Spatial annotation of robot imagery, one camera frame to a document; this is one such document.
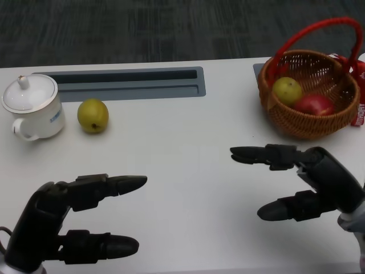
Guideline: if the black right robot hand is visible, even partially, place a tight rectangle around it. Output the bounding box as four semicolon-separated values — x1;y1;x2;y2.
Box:
229;144;365;222

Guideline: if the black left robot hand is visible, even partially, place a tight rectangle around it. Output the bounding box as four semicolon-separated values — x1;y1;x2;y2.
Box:
4;173;148;271

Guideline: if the wicker basket with red handle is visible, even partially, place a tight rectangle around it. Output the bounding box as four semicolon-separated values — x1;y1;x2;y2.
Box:
257;16;363;140

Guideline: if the red apple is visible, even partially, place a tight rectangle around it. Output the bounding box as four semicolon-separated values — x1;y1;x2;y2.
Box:
293;94;335;116

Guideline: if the red printed ribbon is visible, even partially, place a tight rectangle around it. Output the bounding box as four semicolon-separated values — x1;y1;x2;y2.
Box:
327;53;365;128

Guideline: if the green pear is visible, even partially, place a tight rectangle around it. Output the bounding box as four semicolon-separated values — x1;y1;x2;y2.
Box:
77;98;110;134
272;76;302;107

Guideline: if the white ceramic mug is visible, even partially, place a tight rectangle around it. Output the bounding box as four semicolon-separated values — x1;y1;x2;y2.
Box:
11;85;66;142

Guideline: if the white mug lid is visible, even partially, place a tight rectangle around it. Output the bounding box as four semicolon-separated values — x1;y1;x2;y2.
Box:
1;74;58;112

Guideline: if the grey table cup holder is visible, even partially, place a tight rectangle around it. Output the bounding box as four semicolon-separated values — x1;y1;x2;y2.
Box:
253;63;265;84

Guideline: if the grey recessed table tray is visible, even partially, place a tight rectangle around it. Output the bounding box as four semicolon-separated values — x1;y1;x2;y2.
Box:
31;66;206;103

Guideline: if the dark left arm cable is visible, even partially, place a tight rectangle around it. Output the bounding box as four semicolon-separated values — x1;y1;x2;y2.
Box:
0;227;12;253

